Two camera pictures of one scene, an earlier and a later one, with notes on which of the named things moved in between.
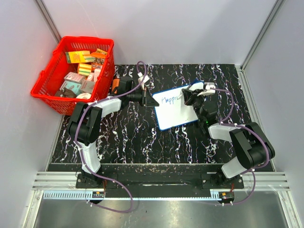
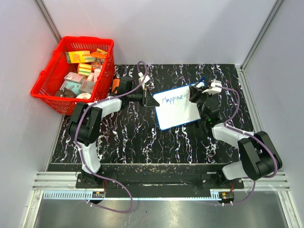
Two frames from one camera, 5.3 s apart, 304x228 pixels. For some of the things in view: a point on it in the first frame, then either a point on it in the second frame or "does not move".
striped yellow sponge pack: [84, 69] does not move
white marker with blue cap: [182, 94] → [202, 82]
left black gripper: [147, 100] does not move
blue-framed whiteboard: [173, 111] does not move
